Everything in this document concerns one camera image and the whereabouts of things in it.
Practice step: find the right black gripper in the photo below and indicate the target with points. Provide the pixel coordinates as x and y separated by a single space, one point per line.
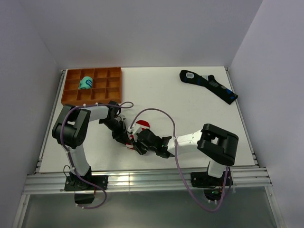
137 147

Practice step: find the black blue patterned sock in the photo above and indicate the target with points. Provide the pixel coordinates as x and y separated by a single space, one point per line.
209 82

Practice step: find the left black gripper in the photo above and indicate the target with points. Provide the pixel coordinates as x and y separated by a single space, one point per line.
121 135

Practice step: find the aluminium table frame rail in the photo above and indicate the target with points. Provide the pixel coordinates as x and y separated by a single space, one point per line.
168 104

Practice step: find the orange compartment tray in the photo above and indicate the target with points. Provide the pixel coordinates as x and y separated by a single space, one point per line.
107 86

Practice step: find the rolled teal sock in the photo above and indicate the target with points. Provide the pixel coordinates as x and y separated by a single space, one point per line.
85 83

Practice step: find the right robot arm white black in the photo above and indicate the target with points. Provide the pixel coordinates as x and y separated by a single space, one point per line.
214 142

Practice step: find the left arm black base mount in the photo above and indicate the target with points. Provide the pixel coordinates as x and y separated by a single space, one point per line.
84 193

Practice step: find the red white striped sock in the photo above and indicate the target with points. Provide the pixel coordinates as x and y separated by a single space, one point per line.
145 125

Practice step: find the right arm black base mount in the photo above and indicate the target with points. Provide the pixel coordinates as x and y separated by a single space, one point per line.
212 186

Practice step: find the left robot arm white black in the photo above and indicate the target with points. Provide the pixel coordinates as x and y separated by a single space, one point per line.
70 131

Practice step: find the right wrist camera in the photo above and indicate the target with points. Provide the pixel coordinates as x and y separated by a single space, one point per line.
132 131

